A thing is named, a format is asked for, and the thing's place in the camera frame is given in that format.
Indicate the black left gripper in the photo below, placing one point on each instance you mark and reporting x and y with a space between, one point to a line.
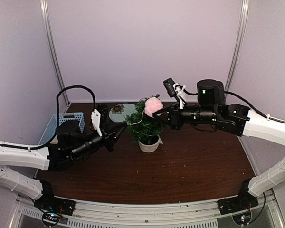
111 136

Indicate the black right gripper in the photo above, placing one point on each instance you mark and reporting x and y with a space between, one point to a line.
175 122

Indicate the pink pompom ornament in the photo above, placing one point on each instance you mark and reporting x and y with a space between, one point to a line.
152 105

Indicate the small green christmas tree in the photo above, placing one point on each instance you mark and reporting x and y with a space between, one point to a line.
145 130

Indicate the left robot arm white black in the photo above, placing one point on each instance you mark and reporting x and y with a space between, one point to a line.
72 145

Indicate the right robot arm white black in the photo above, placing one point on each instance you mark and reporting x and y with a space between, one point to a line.
236 119

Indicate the light blue flower plate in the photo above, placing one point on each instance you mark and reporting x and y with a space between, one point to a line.
119 112

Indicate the left circuit board with leds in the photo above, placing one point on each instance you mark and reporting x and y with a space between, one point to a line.
50 218

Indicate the circuit board with leds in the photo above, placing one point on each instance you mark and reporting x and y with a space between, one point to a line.
50 218
242 219

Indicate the right circuit board with leds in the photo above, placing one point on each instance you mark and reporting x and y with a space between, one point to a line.
242 219

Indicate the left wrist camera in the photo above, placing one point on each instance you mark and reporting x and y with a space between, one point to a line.
98 117

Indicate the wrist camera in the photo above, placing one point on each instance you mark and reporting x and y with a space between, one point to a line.
98 117
176 90

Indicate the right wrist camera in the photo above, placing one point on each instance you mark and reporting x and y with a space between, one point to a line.
176 90

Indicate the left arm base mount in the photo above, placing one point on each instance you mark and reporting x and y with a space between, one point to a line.
57 205

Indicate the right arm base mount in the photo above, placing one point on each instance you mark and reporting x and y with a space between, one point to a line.
243 201

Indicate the front aluminium rail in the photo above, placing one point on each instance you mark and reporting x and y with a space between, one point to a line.
199 214

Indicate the right aluminium frame post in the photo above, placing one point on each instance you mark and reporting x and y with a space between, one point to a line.
243 18

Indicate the aluminium frame post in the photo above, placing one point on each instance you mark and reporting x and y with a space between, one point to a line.
243 18
51 44

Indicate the left aluminium frame post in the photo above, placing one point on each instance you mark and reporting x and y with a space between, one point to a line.
51 44

